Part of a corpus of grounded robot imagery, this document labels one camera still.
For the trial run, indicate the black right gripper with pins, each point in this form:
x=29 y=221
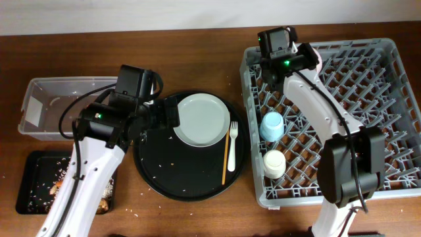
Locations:
x=303 y=49

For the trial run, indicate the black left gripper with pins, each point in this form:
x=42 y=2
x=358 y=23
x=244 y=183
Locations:
x=163 y=120

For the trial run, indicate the grey round plate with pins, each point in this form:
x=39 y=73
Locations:
x=204 y=120

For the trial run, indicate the light blue cup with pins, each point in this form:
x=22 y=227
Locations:
x=272 y=127

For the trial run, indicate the white plastic fork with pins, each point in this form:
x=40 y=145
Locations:
x=231 y=155

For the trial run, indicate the wooden chopstick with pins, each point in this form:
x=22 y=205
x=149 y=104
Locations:
x=225 y=158

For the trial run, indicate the cream white cup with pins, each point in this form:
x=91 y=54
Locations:
x=274 y=164

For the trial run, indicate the rice and peanut shells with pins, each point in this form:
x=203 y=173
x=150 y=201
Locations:
x=49 y=174

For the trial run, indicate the pink bowl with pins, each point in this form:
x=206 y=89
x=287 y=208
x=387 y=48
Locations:
x=319 y=65

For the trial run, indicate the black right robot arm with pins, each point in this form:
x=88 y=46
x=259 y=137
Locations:
x=351 y=166

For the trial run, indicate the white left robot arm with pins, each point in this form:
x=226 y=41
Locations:
x=103 y=131

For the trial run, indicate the clear plastic waste bin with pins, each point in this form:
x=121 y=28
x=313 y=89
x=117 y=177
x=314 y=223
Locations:
x=46 y=99

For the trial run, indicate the grey dishwasher rack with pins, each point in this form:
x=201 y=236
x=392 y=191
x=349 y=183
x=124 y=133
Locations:
x=368 y=79

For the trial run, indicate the round black serving tray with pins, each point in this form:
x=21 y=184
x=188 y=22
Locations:
x=186 y=173

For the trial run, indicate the black rectangular tray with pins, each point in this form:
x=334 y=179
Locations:
x=23 y=195

